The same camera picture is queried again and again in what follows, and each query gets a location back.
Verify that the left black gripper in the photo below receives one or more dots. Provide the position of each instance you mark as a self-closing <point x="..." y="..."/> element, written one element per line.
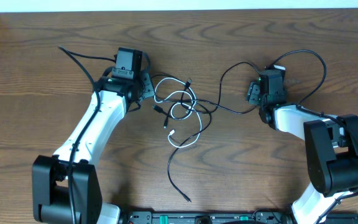
<point x="150" y="90"/>

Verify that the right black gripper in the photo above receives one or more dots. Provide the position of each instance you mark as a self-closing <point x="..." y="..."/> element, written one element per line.
<point x="253" y="94"/>

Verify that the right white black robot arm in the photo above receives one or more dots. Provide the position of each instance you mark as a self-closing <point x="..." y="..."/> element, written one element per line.
<point x="331" y="145"/>

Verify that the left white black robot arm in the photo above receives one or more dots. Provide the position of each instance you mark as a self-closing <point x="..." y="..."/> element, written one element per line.
<point x="65" y="186"/>

